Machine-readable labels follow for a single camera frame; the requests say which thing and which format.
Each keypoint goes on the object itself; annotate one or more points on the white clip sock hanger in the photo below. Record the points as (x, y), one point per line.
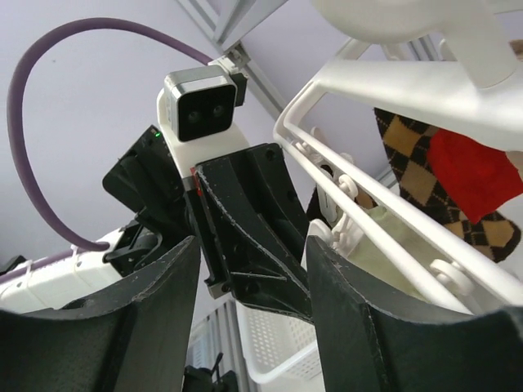
(422, 66)

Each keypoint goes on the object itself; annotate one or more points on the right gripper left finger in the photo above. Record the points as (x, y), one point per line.
(130, 336)

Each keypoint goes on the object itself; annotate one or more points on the red sock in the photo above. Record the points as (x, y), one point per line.
(478, 178)

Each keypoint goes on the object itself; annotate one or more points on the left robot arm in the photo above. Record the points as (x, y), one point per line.
(69, 168)

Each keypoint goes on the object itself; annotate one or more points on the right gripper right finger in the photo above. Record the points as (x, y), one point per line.
(372, 337)

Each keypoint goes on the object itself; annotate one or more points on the pale green sock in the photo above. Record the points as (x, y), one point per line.
(373, 253)

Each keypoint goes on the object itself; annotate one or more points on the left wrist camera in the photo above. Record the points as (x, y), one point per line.
(195, 112)

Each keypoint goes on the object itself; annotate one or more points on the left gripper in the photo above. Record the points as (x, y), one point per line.
(253, 229)

